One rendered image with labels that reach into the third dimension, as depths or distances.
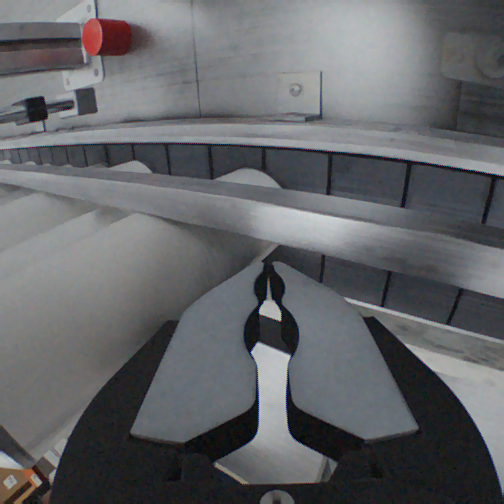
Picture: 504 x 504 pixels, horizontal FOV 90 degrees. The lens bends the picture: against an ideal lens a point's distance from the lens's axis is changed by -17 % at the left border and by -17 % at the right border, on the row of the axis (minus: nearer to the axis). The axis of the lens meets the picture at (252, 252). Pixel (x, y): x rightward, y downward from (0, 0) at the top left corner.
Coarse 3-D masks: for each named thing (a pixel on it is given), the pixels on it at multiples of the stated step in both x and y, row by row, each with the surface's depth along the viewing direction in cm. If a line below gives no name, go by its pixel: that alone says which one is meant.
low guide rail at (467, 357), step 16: (272, 304) 16; (352, 304) 15; (384, 320) 14; (400, 320) 14; (400, 336) 13; (416, 336) 13; (432, 336) 13; (448, 336) 13; (464, 336) 13; (416, 352) 13; (432, 352) 12; (448, 352) 12; (464, 352) 12; (480, 352) 12; (496, 352) 12; (432, 368) 12; (448, 368) 12; (464, 368) 12; (480, 368) 11; (496, 368) 11; (496, 384) 11
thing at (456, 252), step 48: (48, 192) 15; (96, 192) 12; (144, 192) 10; (192, 192) 9; (240, 192) 9; (288, 192) 9; (288, 240) 8; (336, 240) 7; (384, 240) 7; (432, 240) 6; (480, 240) 6; (480, 288) 6
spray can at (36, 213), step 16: (0, 208) 14; (16, 208) 14; (32, 208) 15; (48, 208) 15; (64, 208) 16; (80, 208) 16; (96, 208) 17; (0, 224) 13; (16, 224) 14; (32, 224) 14; (48, 224) 15; (0, 240) 13; (16, 240) 13
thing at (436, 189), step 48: (96, 144) 29; (144, 144) 21; (192, 144) 23; (336, 192) 15; (384, 192) 14; (432, 192) 13; (480, 192) 11; (336, 288) 18; (384, 288) 16; (432, 288) 14
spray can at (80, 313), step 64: (64, 256) 8; (128, 256) 9; (192, 256) 11; (256, 256) 14; (0, 320) 6; (64, 320) 7; (128, 320) 8; (0, 384) 5; (64, 384) 7; (0, 448) 5
